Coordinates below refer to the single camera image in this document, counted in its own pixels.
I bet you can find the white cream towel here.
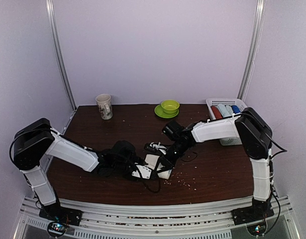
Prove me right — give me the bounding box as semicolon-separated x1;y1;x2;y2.
145;154;172;180

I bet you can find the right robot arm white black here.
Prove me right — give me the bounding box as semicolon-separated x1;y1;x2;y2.
154;107;274;220

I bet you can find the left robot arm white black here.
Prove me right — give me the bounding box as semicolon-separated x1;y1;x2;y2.
9;118;145;221

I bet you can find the green saucer plate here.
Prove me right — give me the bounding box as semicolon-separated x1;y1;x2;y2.
154;105;179;119

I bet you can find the green cup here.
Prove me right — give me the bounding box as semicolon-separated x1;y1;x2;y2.
161;100;180;113

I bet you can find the rolled red towel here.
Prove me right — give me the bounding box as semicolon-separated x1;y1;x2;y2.
210;106;223;120

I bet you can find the patterned ceramic mug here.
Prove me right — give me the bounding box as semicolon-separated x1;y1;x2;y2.
96;94;113;120

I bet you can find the white plastic basket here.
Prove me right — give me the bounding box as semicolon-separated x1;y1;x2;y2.
205;98;247;146

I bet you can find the rolled light blue towel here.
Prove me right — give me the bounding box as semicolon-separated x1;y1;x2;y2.
216;104;234;118

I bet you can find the rolled dark blue towel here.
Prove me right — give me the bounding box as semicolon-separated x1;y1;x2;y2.
231;105;241;114

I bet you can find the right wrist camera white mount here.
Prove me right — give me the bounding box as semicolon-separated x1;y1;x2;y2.
144;142;170;154

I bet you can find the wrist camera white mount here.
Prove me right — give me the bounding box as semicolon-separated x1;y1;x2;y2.
131;164;152;179
144;142;170;154

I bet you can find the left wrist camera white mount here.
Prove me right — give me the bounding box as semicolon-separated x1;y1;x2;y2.
131;164;152;179

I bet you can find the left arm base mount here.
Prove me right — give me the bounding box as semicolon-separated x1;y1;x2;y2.
39;208;83;226

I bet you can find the aluminium front rail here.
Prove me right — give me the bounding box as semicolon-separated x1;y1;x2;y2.
11;197;301;239

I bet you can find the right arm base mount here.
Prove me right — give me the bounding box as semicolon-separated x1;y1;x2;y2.
231;207;274;225

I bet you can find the right aluminium frame post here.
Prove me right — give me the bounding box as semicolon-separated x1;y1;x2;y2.
237;0;266;101

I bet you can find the aluminium frame post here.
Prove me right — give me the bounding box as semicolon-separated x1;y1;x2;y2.
237;0;266;101
45;0;77;111

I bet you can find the left aluminium frame post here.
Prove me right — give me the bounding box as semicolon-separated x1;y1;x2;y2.
45;0;77;111

